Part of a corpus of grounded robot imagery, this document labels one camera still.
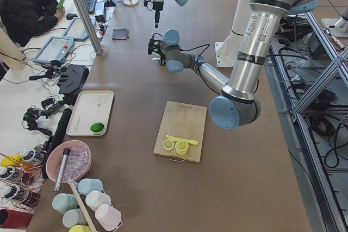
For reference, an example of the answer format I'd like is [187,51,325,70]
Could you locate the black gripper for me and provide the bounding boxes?
[144,0,164,28]
[159,52,166,66]

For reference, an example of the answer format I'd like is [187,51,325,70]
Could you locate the pink ribbed bowl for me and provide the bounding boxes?
[46,140,92,183]

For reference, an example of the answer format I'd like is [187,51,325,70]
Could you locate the grey folded cloth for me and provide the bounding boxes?
[111,28,129,40]

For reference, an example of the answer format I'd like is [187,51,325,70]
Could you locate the wooden cutting board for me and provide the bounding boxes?
[153,101,207,162]

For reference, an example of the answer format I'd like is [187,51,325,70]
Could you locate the yellow plastic knife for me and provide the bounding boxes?
[165,135,198,146]

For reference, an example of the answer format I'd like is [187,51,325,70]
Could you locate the far teach pendant tablet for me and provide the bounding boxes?
[62,17,88,41]

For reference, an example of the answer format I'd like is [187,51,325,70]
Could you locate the teach pendant tablet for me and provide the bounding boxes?
[62,17,88,41]
[33,36,74,64]

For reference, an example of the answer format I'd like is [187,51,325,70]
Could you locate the lower lemon slice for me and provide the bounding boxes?
[162,139,175,151]

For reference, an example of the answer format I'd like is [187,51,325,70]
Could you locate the lemon slice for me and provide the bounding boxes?
[162,139,175,151]
[175,140,189,155]

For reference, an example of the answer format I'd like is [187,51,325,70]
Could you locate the upper lemon slice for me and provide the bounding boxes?
[175,140,189,155]

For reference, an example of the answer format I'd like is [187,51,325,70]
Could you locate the cream rabbit tray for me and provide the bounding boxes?
[66,90,114,136]

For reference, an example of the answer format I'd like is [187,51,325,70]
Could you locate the green lime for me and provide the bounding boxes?
[90,122,105,133]

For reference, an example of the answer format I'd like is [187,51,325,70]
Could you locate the near teach pendant tablet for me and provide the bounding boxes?
[33,36,74,64]

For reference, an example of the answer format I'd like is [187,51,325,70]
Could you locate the seated person in black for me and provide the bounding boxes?
[1,0,65,47]

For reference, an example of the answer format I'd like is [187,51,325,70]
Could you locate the metal cylinder tool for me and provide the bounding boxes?
[54,148,71,192]

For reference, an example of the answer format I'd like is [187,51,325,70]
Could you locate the light blue cup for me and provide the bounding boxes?
[78,178,103,196]

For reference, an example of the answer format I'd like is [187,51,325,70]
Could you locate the wooden stick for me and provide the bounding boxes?
[67,179,97,232]

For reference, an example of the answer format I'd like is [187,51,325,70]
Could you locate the white cup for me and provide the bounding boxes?
[85,190,111,211]

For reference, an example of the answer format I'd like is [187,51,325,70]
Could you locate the pink cup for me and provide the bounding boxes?
[95,203,122,231]

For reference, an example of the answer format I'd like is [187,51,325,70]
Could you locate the green cup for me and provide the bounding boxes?
[52,193,78,214]

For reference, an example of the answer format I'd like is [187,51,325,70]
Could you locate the pale blue cup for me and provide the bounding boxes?
[63,209,87,228]

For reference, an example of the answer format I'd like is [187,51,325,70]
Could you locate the yellow cup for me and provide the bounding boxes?
[69,224,91,232]

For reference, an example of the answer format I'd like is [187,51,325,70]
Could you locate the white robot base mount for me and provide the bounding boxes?
[214,40,235,67]

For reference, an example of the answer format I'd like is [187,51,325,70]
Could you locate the aluminium frame post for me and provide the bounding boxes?
[73,0,102,55]

